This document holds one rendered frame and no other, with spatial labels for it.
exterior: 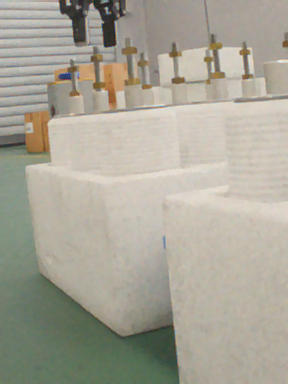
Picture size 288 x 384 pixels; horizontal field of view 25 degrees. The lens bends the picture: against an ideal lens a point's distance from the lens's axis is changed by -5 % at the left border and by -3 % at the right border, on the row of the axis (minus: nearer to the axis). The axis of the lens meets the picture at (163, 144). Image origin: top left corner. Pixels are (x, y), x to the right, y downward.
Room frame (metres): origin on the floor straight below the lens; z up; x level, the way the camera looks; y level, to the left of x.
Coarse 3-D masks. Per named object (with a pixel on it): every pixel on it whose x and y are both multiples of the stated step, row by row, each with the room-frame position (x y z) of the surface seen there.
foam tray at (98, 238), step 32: (32, 192) 1.03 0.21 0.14; (64, 192) 0.85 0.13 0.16; (96, 192) 0.72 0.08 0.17; (128, 192) 0.72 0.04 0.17; (160, 192) 0.73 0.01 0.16; (32, 224) 1.06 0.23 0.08; (64, 224) 0.87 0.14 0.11; (96, 224) 0.74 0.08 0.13; (128, 224) 0.71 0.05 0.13; (160, 224) 0.73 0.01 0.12; (64, 256) 0.89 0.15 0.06; (96, 256) 0.75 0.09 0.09; (128, 256) 0.71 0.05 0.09; (160, 256) 0.73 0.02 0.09; (64, 288) 0.91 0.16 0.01; (96, 288) 0.77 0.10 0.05; (128, 288) 0.71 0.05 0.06; (160, 288) 0.73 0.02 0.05; (128, 320) 0.71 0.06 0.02; (160, 320) 0.72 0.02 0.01
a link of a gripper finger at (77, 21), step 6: (66, 6) 0.86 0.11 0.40; (66, 12) 0.86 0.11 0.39; (72, 12) 0.86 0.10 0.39; (78, 12) 0.87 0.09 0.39; (72, 18) 0.88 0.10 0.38; (78, 18) 0.87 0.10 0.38; (72, 24) 0.88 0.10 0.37; (78, 24) 0.87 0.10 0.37; (72, 30) 0.88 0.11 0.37; (78, 30) 0.87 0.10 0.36; (78, 36) 0.87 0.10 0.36; (84, 36) 0.88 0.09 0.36
